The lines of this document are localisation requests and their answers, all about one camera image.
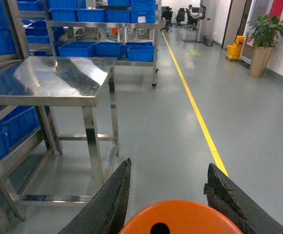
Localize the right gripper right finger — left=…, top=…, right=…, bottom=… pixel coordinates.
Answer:
left=204, top=163, right=283, bottom=234

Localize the potted green plant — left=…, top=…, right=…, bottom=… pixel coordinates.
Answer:
left=248, top=15, right=283, bottom=78

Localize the orange cylindrical cap 4680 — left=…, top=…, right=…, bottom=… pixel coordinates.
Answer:
left=120, top=200, right=242, bottom=234

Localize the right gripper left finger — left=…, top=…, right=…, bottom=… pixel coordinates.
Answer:
left=60, top=158, right=132, bottom=234

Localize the yellow mop bucket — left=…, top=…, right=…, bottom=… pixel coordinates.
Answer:
left=227, top=36, right=245, bottom=60

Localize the steel side table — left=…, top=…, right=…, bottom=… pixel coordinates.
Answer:
left=0, top=56, right=120, bottom=222

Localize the wheeled steel shelf cart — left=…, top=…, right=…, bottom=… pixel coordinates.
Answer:
left=46, top=5, right=166, bottom=89

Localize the steel shelf rack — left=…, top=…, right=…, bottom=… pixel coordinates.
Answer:
left=0, top=0, right=57, bottom=234

